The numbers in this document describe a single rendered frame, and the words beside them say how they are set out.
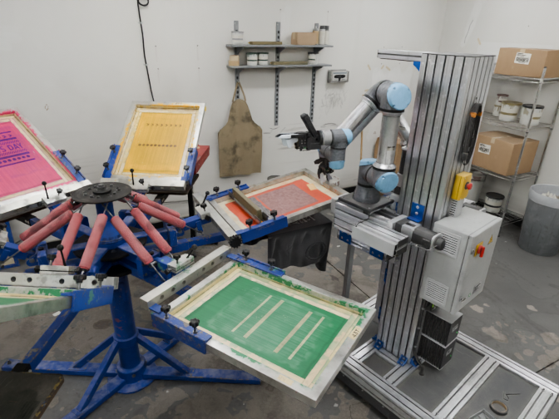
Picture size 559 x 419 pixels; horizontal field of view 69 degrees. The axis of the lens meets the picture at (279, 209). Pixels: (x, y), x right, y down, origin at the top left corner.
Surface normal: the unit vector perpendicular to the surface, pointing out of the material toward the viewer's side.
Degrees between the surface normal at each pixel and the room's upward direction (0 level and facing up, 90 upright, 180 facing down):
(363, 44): 90
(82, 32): 90
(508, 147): 82
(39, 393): 0
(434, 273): 90
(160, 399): 0
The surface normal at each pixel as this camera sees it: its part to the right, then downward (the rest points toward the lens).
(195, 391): 0.03, -0.91
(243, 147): -0.03, 0.39
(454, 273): -0.75, 0.26
